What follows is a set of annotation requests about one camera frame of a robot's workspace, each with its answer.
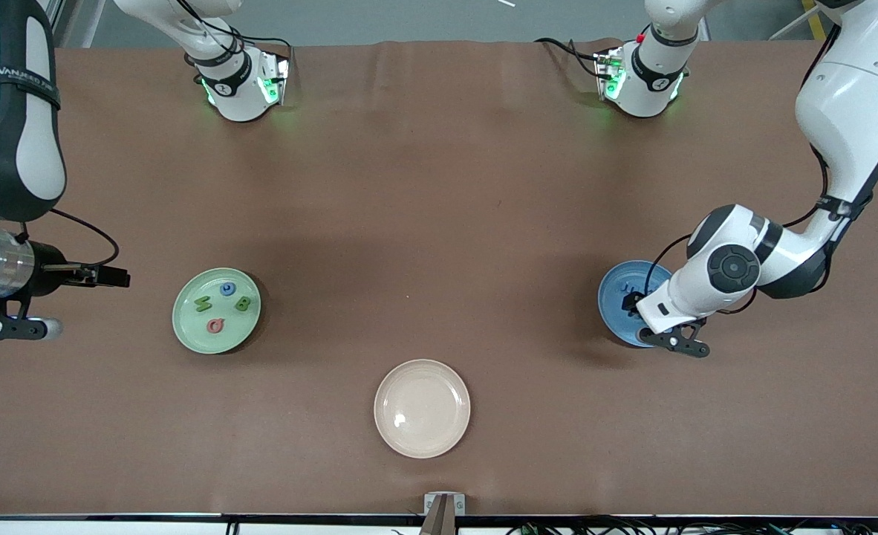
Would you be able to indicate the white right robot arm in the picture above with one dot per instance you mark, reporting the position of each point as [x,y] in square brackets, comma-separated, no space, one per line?
[231,82]

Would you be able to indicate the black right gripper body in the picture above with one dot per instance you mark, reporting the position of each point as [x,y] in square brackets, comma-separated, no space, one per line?
[50,267]

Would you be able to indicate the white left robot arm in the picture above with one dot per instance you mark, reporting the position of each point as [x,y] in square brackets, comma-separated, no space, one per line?
[847,111]

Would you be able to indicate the green letter B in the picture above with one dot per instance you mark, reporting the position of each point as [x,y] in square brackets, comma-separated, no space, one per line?
[243,303]

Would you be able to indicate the blue plate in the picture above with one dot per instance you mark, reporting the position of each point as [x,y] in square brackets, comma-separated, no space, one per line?
[611,312]

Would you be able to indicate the beige plate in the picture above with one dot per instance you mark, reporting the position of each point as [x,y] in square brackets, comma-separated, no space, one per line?
[422,409]

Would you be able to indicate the blue small letter m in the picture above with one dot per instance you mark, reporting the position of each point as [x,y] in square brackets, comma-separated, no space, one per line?
[630,287]

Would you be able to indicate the pale green plate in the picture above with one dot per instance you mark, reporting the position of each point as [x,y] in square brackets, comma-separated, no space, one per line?
[216,345]

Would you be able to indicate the brown table mat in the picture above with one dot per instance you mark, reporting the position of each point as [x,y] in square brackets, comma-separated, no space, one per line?
[483,186]

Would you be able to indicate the white table edge rail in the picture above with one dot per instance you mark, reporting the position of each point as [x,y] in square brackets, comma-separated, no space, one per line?
[112,527]

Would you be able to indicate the grey metal mount bracket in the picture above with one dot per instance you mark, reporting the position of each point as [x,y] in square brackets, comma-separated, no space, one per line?
[430,504]

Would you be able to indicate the red letter Q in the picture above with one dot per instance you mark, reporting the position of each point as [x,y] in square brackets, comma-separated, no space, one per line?
[216,325]

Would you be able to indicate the green letter N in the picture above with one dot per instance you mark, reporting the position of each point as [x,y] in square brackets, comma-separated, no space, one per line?
[203,303]

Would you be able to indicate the blue letter G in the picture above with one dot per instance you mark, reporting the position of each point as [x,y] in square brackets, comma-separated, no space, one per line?
[226,289]

